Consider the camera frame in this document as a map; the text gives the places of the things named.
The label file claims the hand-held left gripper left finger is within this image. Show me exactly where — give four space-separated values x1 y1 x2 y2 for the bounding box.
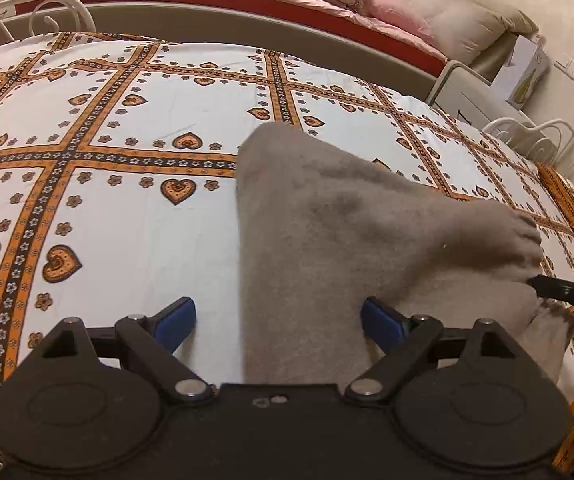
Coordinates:
37 296 212 405

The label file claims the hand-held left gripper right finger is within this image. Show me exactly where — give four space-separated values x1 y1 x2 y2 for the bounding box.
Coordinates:
345 297 530 403

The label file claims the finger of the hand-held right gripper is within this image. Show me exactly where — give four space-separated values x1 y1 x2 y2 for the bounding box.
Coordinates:
527 274 574 313

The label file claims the grey fleece towel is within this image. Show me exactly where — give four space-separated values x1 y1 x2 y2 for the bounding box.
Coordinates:
236 122 574 386

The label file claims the heart patterned bedsheet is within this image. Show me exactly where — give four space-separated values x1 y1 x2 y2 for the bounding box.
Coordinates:
0 31 574 480

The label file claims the white nightstand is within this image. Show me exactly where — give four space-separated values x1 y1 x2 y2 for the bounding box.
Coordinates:
427 60 535 128

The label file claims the white box with bottle print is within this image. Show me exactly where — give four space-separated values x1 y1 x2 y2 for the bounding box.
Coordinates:
489 35 552 107

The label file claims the beige pillow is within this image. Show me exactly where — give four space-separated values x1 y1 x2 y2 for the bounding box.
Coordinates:
392 0 540 81

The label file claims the pink pillow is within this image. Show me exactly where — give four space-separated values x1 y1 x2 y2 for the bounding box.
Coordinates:
359 0 435 43

